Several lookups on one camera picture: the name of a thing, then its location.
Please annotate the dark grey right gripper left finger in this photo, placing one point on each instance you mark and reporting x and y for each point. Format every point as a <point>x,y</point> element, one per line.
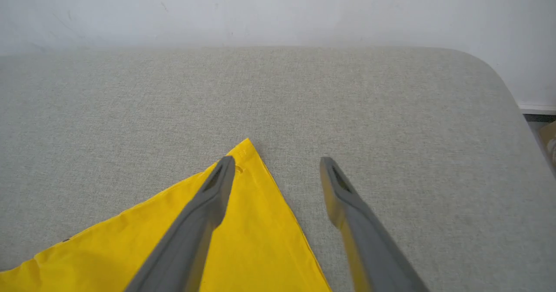
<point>186,244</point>

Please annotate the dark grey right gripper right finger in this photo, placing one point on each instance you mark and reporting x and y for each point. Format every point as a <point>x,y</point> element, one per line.
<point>369,248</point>

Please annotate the yellow cloth garment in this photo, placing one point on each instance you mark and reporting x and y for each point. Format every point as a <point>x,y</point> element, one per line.
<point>260,248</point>

